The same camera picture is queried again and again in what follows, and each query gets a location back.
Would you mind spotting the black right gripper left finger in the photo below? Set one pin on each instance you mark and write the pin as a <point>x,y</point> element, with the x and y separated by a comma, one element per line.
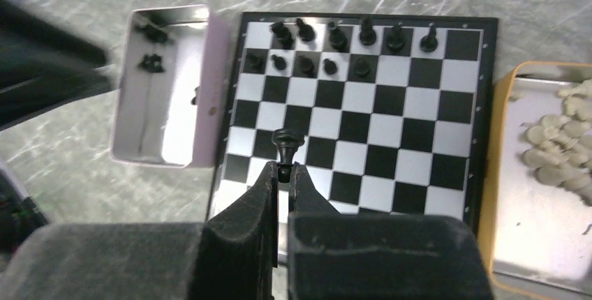
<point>230,256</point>

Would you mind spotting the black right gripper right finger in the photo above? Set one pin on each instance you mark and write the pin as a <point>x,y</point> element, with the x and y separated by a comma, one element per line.
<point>375,255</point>

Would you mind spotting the black chess pieces pile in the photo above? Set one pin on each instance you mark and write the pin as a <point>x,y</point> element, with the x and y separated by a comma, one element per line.
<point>155,37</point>

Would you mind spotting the black chess piece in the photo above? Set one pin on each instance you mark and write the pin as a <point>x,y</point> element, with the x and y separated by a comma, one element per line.
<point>282,36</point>

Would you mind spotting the black white chessboard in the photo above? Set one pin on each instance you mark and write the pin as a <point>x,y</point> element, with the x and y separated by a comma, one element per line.
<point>411,137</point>

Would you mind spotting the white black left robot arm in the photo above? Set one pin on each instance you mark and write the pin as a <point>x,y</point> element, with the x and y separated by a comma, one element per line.
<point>44,66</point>

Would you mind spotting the pink metal tin box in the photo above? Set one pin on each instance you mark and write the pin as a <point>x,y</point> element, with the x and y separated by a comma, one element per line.
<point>172,119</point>

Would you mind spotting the white chess pieces pile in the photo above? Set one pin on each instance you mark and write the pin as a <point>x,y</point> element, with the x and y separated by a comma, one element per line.
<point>560,153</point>

